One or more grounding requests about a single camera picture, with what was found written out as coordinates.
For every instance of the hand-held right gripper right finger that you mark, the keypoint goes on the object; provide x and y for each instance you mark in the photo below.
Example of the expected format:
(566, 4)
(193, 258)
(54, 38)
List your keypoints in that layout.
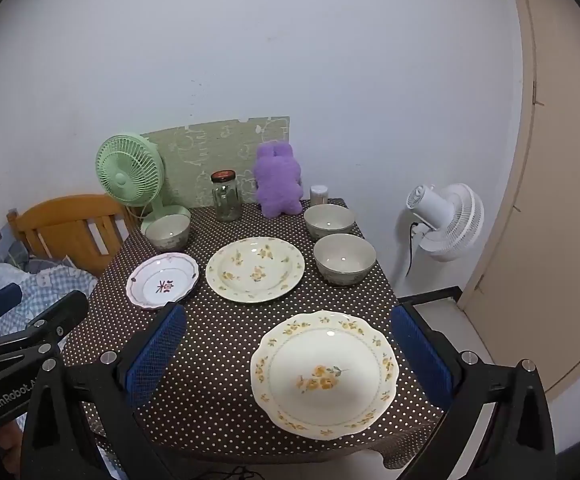
(420, 365)

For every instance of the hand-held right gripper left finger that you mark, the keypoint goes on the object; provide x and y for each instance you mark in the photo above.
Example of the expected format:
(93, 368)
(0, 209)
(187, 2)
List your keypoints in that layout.
(155, 355)

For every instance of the red rimmed white plate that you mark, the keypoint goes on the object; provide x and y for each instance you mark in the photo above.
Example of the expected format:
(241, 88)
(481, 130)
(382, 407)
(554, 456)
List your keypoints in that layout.
(162, 282)

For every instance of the scalloped yellow floral plate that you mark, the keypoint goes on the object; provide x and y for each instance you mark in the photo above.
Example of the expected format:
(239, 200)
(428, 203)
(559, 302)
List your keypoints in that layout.
(325, 375)

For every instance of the floral ceramic bowl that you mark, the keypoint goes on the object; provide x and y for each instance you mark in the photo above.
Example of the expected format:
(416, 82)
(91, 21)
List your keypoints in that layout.
(167, 232)
(330, 220)
(345, 257)

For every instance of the round yellow floral plate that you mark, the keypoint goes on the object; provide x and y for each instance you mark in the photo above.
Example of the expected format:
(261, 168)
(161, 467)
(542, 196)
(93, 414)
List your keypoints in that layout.
(255, 272)

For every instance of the blue checked blanket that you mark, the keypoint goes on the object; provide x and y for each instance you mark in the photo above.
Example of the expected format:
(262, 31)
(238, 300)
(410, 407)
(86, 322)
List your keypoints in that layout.
(45, 285)

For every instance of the grey cloth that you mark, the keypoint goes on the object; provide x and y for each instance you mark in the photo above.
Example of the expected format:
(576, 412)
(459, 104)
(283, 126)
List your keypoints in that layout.
(19, 255)

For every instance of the brown polka dot tablecloth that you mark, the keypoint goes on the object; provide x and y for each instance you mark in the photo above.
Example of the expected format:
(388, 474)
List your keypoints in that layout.
(230, 350)

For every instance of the wooden headboard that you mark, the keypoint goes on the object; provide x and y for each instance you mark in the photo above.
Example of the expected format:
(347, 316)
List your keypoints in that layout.
(65, 215)

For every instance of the white fan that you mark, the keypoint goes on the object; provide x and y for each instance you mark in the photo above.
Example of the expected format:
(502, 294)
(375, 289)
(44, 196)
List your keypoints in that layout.
(450, 220)

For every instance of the green desk fan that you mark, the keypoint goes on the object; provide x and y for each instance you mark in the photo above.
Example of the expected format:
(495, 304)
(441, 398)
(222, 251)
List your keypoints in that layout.
(127, 170)

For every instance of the glass jar with dark lid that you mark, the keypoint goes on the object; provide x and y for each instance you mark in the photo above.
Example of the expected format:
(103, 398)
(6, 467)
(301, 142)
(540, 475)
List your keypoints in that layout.
(226, 200)

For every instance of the cotton swab container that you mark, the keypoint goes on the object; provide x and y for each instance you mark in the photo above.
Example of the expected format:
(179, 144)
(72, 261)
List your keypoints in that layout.
(319, 195)

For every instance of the beige door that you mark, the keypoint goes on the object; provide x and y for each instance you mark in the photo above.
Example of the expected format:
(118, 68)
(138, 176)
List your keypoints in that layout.
(560, 210)

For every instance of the purple plush toy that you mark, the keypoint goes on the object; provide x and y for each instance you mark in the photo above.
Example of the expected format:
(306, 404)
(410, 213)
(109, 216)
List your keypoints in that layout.
(277, 185)

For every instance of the green patterned board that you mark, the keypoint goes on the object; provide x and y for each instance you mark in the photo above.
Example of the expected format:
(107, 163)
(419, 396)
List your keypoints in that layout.
(205, 150)

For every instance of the black metal frame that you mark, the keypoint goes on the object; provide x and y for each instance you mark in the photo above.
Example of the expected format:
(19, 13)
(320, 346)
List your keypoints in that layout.
(435, 296)

